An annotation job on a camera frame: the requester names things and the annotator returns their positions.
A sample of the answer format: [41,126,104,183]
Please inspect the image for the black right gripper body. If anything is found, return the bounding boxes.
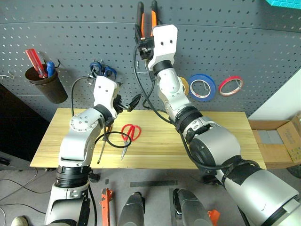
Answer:
[138,36,155,62]

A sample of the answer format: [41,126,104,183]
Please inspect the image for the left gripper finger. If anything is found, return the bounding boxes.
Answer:
[128,93,143,106]
[131,95,142,112]

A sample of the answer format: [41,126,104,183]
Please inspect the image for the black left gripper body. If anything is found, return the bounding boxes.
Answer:
[113,94,133,114]

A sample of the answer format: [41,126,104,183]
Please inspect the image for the orange black handled pliers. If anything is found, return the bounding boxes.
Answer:
[136,0,160,40]

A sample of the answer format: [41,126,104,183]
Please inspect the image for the yellow tape roll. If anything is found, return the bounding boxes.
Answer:
[179,76,190,96]

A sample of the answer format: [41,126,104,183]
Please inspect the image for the blue tape roll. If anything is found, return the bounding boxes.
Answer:
[188,73,217,103]

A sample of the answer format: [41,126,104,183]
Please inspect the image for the dark grey pegboard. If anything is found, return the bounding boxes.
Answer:
[0,0,301,123]

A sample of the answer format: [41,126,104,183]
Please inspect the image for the red tape roll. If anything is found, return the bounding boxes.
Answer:
[218,75,244,97]

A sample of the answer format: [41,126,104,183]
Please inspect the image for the white pegboard hook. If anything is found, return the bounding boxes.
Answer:
[0,70,15,80]

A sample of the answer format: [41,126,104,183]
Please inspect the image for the brown metal cup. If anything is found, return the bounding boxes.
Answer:
[24,65,68,105]

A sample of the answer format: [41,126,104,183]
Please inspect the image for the orange bar clamp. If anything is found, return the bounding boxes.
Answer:
[99,187,114,226]

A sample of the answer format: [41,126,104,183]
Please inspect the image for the dark cabinet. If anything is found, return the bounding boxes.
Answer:
[0,83,49,170]

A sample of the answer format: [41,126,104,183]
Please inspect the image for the silver dark rounded shape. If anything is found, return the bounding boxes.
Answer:
[172,188,210,226]
[117,191,146,226]

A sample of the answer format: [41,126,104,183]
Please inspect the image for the orange plastic piece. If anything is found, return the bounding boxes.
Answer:
[207,209,221,226]

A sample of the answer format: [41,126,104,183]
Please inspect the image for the teal plastic crate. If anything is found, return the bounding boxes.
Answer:
[265,0,301,10]

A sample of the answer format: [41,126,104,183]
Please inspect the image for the brown cardboard box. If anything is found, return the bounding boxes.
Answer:
[248,114,301,170]

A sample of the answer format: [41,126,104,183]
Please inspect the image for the white shoe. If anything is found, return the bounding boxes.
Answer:
[11,215,30,226]

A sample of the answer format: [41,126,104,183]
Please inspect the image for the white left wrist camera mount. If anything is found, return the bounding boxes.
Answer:
[92,75,119,119]

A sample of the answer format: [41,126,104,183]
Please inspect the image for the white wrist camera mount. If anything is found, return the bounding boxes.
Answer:
[92,75,119,119]
[148,24,178,72]

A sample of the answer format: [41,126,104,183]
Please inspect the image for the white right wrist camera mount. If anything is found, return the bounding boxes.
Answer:
[148,24,178,72]

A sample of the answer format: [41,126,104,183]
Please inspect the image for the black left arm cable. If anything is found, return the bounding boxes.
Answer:
[71,76,132,149]

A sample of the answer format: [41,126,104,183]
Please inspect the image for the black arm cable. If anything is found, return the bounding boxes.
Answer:
[133,44,259,171]
[71,76,132,149]

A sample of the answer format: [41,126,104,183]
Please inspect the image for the blue handled scissors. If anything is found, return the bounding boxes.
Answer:
[89,60,117,78]

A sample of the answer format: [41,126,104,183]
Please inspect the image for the red handled scissors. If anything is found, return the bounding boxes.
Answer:
[120,124,143,161]

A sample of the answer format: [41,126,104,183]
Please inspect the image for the orange handled thin screwdriver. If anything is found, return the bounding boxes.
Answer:
[96,124,113,164]

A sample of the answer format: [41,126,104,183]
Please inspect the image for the blue handled screwdriver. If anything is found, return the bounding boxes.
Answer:
[46,61,56,78]

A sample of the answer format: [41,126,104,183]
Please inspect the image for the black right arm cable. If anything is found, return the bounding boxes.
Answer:
[133,44,259,171]

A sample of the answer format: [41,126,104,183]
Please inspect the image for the red handled screwdriver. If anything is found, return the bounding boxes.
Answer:
[25,48,48,79]

